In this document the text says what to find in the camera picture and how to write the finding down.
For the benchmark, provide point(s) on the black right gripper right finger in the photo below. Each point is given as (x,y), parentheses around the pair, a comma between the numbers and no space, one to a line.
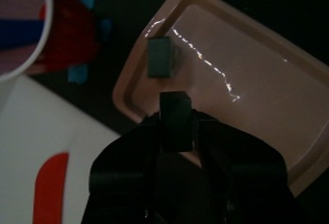
(244,183)

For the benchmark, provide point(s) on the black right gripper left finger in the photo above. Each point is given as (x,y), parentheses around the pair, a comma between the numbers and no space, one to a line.
(125,183)

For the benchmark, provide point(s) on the toy sushi roll piece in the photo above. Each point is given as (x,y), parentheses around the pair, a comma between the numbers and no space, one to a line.
(161,58)

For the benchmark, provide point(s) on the red toy knife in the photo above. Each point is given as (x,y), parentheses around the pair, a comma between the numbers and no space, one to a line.
(52,189)

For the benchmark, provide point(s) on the white cutting board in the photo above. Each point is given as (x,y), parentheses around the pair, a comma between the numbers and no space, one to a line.
(26,138)

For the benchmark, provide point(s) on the red plastic cup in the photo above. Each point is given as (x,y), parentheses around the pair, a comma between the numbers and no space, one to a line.
(73,42)

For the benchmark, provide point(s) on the blue plastic utensil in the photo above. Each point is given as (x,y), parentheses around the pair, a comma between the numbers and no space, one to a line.
(22,32)

